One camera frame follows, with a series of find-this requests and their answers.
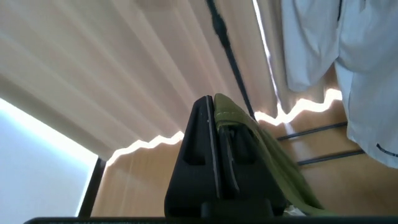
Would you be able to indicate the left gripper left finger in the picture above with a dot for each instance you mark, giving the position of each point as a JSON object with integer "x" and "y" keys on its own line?
{"x": 192, "y": 186}

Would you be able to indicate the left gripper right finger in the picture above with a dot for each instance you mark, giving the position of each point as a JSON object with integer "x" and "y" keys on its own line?
{"x": 252, "y": 186}

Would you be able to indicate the pale grey shorts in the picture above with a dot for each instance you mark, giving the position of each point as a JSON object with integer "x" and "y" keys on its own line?
{"x": 367, "y": 77}

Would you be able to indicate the olive green garment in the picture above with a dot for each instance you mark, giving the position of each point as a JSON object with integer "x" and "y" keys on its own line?
{"x": 280, "y": 168}

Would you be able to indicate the black clothes rack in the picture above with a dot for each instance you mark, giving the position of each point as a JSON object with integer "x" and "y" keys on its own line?
{"x": 222, "y": 34}

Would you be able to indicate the window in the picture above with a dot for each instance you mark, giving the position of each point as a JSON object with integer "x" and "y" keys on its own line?
{"x": 37, "y": 171}

